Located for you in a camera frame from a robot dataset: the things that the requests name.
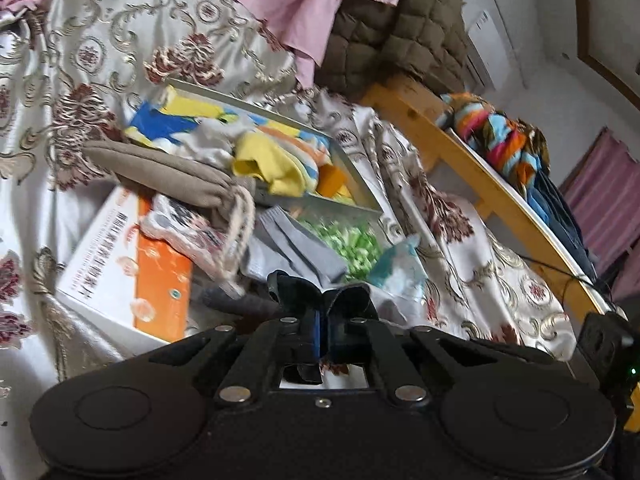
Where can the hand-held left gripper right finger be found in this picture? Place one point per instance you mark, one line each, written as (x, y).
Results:
(332, 335)

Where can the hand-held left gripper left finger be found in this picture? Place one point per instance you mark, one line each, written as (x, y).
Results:
(315, 332)

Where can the dark blue sock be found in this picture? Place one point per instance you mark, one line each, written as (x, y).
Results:
(300, 292)

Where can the yellow striped sock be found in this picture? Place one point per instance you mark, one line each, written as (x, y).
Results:
(270, 160)

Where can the grey tray with cartoon picture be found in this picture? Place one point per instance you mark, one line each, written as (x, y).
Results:
(150, 127)

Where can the grey briefs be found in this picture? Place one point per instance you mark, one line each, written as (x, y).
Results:
(295, 250)

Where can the dark grey cloth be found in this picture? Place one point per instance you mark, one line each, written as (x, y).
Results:
(235, 302)

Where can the blue jeans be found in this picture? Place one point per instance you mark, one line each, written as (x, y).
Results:
(565, 220)

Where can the pink curtain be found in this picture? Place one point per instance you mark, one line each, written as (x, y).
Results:
(605, 195)

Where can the white patterned cloth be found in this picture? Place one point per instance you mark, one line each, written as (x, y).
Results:
(185, 232)

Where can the white and orange box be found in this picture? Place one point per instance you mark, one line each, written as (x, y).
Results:
(100, 260)

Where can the colourful striped scarf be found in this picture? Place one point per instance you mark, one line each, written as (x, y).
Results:
(495, 135)

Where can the brown quilted jacket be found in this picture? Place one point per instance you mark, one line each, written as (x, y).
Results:
(400, 45)

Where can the white air conditioner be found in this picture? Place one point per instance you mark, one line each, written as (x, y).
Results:
(487, 55)

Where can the pink garment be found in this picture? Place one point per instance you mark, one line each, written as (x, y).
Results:
(300, 5)

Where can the floral satin blanket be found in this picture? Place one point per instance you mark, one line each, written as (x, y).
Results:
(75, 85)

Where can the wooden frame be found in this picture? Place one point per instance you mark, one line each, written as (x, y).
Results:
(580, 10)

